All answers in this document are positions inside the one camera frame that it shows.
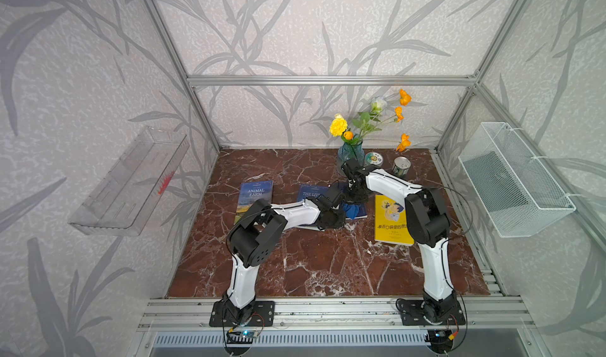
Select dark navy Chinese book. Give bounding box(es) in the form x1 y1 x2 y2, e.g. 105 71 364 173
342 202 368 221

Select yellow book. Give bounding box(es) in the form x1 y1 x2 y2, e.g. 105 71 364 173
375 194 414 247

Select blue cloth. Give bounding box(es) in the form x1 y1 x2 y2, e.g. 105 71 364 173
342 203 365 220

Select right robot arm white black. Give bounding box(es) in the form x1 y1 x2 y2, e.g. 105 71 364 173
341 159 459 325

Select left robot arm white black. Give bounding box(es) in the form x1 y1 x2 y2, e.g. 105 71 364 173
226 183 345 311

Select The Little Prince blue book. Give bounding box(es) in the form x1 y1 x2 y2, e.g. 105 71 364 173
297 184 329 232

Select Animal Farm book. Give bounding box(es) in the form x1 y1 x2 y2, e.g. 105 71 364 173
235 180 273 224

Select glass vase teal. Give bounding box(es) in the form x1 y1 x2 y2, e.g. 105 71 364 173
337 142 365 166

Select green white tin can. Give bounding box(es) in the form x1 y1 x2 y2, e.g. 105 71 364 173
364 152 384 168

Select open silver tin can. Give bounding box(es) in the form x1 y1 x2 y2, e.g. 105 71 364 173
392 157 412 179

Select yellow orange flower bouquet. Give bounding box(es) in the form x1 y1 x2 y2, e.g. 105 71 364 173
328 90 412 147

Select left circuit board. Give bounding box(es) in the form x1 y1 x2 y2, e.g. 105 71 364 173
226 329 263 344

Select circuit board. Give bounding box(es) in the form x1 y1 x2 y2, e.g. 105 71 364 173
425 330 455 350
226 329 263 344

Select right circuit board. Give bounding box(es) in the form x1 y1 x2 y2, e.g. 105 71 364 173
425 330 455 350

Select clear acrylic shelf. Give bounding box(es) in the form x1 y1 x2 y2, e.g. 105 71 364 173
68 126 190 236

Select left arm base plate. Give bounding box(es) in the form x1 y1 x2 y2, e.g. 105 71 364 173
209 300 276 328

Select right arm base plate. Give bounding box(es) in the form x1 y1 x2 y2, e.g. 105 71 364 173
395 298 466 326

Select white wire basket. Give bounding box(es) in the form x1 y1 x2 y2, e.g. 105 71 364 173
459 122 576 238

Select aluminium front rail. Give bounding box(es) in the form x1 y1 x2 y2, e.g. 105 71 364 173
137 296 536 332

